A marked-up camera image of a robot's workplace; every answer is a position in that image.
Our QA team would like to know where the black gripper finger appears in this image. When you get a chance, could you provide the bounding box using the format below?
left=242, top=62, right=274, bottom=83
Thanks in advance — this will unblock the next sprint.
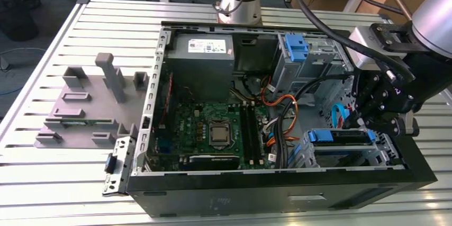
left=362, top=109, right=421, bottom=138
left=344, top=72, right=389, bottom=130

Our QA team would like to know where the blue data wire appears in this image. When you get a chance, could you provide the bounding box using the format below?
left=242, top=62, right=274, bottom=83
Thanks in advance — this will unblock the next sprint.
left=330, top=103, right=350, bottom=129

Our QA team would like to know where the orange red power wire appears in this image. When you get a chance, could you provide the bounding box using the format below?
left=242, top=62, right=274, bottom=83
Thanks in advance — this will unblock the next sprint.
left=337, top=106, right=352, bottom=129

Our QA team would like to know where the hard disk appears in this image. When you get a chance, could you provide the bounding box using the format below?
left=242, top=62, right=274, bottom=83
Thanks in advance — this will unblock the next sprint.
left=288, top=128, right=376, bottom=168

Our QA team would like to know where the silver drive cage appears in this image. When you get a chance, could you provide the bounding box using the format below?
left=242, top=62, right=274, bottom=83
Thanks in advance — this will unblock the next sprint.
left=273, top=34, right=353, bottom=100

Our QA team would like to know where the blue drive latch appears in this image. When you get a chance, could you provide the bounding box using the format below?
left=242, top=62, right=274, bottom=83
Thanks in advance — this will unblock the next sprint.
left=284, top=34, right=308, bottom=62

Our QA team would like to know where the black RAM slot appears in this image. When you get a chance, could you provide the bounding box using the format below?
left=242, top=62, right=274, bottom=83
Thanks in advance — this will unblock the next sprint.
left=248, top=101, right=264, bottom=165
left=240, top=101, right=253, bottom=165

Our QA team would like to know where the green motherboard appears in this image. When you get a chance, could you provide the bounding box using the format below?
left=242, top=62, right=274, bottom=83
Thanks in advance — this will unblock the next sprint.
left=150, top=101, right=280, bottom=171

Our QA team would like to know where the silver CPU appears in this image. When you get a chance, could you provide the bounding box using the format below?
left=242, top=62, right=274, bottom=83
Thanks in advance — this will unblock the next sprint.
left=210, top=126, right=229, bottom=142

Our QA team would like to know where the black CPU socket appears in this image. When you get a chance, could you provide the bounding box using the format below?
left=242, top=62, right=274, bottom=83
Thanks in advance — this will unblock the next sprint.
left=205, top=119, right=236, bottom=150

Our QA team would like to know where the grey power supply unit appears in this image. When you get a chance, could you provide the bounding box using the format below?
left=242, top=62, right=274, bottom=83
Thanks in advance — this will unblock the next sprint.
left=164, top=33, right=236, bottom=102

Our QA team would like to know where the black open PC case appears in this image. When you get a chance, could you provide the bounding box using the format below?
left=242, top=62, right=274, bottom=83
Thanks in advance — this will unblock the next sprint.
left=125, top=21, right=438, bottom=218

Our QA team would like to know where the black graphics card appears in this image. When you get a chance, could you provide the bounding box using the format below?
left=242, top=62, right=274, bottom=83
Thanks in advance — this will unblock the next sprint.
left=177, top=153, right=242, bottom=171

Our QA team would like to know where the blue expansion slot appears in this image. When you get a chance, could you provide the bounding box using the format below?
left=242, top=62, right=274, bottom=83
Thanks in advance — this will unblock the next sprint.
left=157, top=137, right=172, bottom=155

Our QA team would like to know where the grey parts rack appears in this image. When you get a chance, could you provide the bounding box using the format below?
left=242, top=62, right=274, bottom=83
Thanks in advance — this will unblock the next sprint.
left=33, top=52, right=150, bottom=149

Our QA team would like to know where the green RAM stick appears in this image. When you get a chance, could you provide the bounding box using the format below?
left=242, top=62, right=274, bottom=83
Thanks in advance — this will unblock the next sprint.
left=58, top=119, right=113, bottom=127

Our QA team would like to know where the black waste bin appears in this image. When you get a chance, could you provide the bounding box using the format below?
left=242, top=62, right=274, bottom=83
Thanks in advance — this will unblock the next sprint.
left=0, top=0, right=42, bottom=42

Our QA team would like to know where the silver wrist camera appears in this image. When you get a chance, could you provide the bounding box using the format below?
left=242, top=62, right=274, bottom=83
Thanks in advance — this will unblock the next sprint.
left=348, top=26, right=413, bottom=70

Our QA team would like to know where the black camera bracket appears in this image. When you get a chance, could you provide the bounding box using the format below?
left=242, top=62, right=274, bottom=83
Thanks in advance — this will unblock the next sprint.
left=368, top=22, right=437, bottom=59

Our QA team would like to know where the orange yellow wire bundle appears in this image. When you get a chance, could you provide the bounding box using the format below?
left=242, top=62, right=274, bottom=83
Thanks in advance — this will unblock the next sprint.
left=260, top=95, right=301, bottom=147

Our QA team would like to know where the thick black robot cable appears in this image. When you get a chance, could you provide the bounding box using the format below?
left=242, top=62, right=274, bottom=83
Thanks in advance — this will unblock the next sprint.
left=294, top=0, right=417, bottom=83

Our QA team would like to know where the thick black case cable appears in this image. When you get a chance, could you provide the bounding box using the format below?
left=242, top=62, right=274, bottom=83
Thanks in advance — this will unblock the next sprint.
left=274, top=74, right=353, bottom=170

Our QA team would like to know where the thin red wire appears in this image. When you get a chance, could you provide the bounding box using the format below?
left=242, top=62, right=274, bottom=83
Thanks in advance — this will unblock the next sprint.
left=157, top=73, right=174, bottom=131

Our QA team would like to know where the grey hinged slot bracket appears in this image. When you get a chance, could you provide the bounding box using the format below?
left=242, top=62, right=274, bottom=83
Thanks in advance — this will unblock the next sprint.
left=101, top=135, right=138, bottom=197

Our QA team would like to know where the pale blue floor cable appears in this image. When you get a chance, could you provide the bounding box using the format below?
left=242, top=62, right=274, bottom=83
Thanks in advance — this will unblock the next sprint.
left=0, top=47, right=46, bottom=57

